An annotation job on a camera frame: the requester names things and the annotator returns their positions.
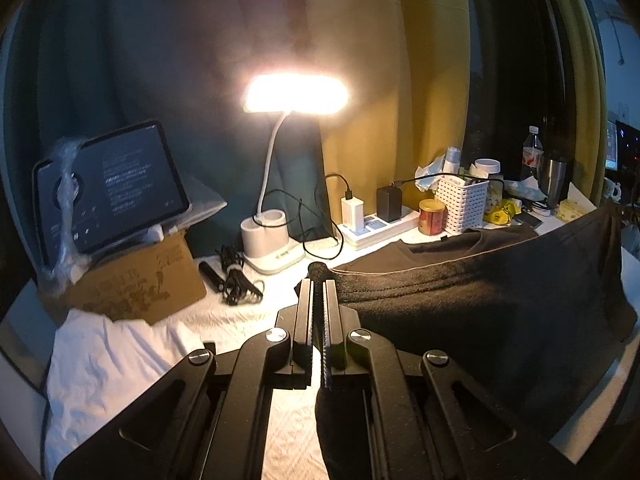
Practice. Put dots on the yellow snack bag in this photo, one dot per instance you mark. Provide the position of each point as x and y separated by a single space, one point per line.
504 213

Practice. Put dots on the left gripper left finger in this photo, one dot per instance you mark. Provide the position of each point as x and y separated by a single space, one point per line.
294 355

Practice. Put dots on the black smartphone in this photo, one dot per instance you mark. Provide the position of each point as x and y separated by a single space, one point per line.
528 219

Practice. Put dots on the wet wipes pack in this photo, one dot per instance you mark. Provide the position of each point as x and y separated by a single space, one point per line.
527 189

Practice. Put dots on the brown t-shirt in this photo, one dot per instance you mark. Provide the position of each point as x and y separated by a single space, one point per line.
537 319

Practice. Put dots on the yellow tissue box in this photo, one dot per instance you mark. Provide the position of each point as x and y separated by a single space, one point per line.
574 206

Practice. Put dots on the red tin can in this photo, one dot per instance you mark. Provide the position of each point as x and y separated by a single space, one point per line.
432 216

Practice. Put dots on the white power strip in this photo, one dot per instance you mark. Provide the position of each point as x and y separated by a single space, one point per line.
376 230

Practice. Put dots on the white mug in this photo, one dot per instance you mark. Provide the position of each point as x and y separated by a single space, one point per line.
611 190

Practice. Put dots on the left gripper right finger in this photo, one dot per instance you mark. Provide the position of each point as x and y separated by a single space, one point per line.
344 344

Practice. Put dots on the white charger adapter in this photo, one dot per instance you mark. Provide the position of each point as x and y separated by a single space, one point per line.
352 214

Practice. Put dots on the white perforated basket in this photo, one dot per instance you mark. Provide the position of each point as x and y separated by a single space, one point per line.
464 201

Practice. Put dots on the tablet computer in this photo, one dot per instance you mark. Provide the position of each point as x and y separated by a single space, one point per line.
122 183

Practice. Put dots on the yellow curtain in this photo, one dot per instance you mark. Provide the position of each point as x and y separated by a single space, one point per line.
406 65

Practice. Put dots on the stainless steel tumbler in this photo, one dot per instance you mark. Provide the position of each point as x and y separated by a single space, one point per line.
551 176

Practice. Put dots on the white desk lamp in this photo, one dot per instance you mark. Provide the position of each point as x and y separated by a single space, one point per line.
275 234

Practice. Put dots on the black charger adapter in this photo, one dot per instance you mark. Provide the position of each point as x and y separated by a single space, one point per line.
389 203

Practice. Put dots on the cardboard box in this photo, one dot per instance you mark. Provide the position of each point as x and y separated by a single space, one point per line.
151 283

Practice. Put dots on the plastic water bottle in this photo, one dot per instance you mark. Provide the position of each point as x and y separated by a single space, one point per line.
531 153

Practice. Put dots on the computer monitor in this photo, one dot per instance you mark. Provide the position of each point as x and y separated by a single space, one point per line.
622 147

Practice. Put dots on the clear snack jar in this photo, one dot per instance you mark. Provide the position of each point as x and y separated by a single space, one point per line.
490 170

